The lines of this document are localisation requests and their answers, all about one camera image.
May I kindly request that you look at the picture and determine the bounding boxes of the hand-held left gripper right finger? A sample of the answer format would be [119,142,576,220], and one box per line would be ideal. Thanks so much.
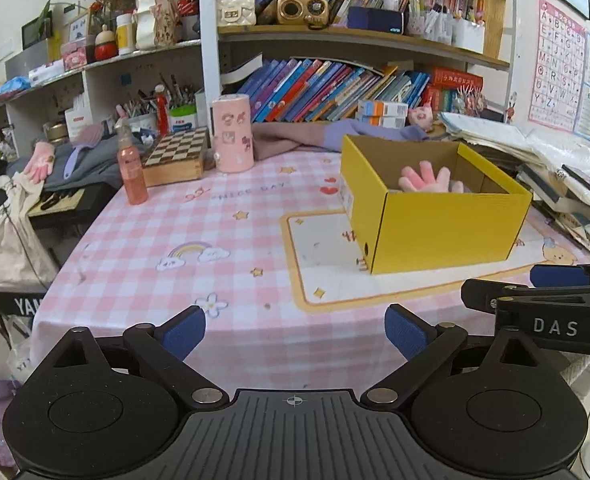
[360,304,556,407]

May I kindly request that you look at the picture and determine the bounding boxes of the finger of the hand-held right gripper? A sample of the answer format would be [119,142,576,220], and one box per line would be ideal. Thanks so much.
[461,279,590,311]
[530,261,590,289]

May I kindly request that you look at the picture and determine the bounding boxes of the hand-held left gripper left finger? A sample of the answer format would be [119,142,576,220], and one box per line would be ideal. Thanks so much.
[35,305,228,408]

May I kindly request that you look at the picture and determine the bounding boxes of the yellow cardboard box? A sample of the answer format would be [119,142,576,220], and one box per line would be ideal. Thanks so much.
[339,134,533,275]

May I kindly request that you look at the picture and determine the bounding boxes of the pink knit glove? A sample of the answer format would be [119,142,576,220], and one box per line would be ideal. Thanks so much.
[26,141,56,184]
[398,160,463,194]

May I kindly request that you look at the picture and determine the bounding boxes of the pile of papers and books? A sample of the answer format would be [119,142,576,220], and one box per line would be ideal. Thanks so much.
[437,112,590,261]

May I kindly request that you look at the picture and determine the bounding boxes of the dark tray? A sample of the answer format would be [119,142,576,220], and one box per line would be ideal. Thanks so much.
[27,182,120,231]

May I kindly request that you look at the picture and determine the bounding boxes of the wooden chessboard box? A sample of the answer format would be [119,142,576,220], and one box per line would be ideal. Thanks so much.
[141,127,211,188]

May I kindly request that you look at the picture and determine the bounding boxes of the pink pig toy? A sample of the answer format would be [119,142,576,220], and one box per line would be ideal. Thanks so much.
[407,105,433,133]

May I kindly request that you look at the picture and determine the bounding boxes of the grey cloth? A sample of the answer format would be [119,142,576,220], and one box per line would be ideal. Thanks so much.
[42,132,148,191]

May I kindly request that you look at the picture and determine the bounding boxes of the cream tote bag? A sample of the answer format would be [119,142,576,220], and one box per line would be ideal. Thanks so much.
[0,172,60,293]

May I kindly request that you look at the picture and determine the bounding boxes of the orange and white box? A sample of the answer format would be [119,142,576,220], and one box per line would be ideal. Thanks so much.
[357,100,408,118]
[359,115,406,130]

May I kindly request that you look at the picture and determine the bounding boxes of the pink cylinder canister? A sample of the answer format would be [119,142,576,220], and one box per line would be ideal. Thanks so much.
[211,94,255,173]

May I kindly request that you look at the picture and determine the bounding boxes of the lavender cloth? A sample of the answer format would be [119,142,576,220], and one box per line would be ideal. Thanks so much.
[295,120,428,153]

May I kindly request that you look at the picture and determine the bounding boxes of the red boxed books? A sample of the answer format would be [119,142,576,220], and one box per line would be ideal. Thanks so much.
[420,66,486,113]

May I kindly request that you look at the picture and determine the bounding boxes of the pink alphabet poster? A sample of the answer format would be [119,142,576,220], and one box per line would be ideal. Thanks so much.
[528,0,587,133]

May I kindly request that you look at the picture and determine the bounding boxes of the mauve cloth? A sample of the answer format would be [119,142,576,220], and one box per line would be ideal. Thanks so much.
[251,122,343,162]

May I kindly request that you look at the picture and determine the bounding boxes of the lavender hairbrush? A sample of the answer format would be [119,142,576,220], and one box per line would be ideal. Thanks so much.
[64,125,104,179]

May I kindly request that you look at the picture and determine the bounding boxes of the red slim figure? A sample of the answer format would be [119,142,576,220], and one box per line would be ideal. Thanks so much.
[154,85,170,136]

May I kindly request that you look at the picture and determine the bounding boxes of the cups of brushes and pens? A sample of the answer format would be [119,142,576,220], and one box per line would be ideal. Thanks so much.
[117,72,198,133]

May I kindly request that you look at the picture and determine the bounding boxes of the white and red carton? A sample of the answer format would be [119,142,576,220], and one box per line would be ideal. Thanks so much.
[65,107,98,141]

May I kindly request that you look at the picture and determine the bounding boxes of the gold jar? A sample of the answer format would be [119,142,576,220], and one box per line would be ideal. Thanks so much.
[42,120,70,146]

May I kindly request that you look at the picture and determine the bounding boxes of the row of leaning books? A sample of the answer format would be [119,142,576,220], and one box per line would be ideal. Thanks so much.
[235,57,431,123]

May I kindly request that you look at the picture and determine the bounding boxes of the white shelf unit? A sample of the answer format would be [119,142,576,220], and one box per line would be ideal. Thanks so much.
[0,37,203,161]

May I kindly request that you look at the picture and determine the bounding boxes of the white pen holders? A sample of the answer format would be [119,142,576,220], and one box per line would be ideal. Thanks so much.
[405,0,486,56]

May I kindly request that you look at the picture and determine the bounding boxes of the wooden shelf board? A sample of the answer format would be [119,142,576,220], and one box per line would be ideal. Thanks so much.
[217,25,511,71]

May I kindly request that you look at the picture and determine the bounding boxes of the red round doll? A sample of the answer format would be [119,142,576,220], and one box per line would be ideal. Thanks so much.
[94,25,118,63]

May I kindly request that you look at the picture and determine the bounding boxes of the dark blue box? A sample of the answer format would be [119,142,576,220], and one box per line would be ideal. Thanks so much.
[347,6,406,36]

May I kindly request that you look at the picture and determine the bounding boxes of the pink storage box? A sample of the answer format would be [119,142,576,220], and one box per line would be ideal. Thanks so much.
[61,40,96,72]

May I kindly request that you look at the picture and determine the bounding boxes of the light blue pouch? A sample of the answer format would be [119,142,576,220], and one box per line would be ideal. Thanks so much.
[0,76,30,97]

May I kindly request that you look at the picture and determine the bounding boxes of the white bottle yellow label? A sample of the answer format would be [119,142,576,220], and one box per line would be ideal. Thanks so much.
[115,12,136,56]

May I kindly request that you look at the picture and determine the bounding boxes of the white quilted purse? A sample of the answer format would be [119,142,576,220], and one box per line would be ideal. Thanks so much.
[216,0,257,27]

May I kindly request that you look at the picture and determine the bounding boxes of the gold radio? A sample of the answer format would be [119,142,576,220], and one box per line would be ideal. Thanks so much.
[276,0,330,27]

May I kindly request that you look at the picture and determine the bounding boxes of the white shelf post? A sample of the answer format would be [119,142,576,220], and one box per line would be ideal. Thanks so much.
[198,0,221,128]

